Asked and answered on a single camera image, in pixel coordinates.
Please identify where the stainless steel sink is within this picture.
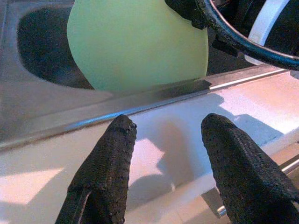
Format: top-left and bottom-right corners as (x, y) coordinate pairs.
(0, 0), (292, 151)

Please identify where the white kitchen cabinet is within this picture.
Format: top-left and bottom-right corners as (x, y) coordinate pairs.
(126, 150), (299, 224)

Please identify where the light green plate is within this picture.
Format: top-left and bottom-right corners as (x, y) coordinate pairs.
(66, 0), (210, 93)

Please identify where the white cabinet door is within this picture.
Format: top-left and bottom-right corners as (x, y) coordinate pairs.
(126, 150), (299, 224)

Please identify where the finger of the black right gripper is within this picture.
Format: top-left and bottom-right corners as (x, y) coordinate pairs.
(164, 0), (212, 30)

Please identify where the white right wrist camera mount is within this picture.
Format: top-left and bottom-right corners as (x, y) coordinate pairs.
(247, 0), (292, 66)

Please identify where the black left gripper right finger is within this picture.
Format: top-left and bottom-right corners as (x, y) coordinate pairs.
(200, 113), (299, 224)

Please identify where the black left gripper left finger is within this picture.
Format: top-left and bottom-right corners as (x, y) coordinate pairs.
(55, 113), (138, 224)

